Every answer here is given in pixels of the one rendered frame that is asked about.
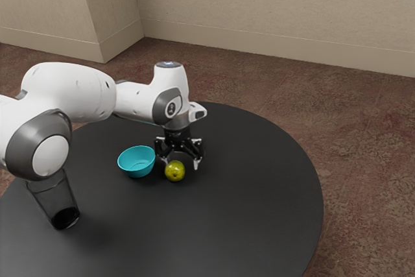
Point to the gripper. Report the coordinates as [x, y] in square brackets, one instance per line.
[177, 138]

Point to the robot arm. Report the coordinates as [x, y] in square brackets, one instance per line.
[81, 98]

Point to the green apple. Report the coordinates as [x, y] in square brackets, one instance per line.
[175, 170]

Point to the teal bowl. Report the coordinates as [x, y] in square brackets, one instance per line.
[136, 161]

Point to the dark glass cup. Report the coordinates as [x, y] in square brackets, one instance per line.
[56, 202]

